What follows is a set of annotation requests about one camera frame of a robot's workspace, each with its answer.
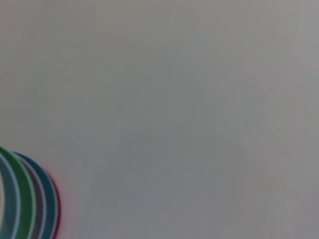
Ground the red plate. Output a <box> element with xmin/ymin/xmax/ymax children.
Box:
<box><xmin>48</xmin><ymin>171</ymin><xmax>62</xmax><ymax>239</ymax></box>

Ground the dark teal plate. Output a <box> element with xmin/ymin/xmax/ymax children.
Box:
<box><xmin>11</xmin><ymin>151</ymin><xmax>59</xmax><ymax>239</ymax></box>

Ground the grey purple plate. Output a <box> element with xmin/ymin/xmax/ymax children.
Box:
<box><xmin>13</xmin><ymin>155</ymin><xmax>47</xmax><ymax>239</ymax></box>

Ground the dark green plate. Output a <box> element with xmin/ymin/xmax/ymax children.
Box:
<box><xmin>0</xmin><ymin>146</ymin><xmax>36</xmax><ymax>239</ymax></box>

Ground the light blue plate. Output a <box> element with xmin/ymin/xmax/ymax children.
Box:
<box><xmin>0</xmin><ymin>149</ymin><xmax>21</xmax><ymax>239</ymax></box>

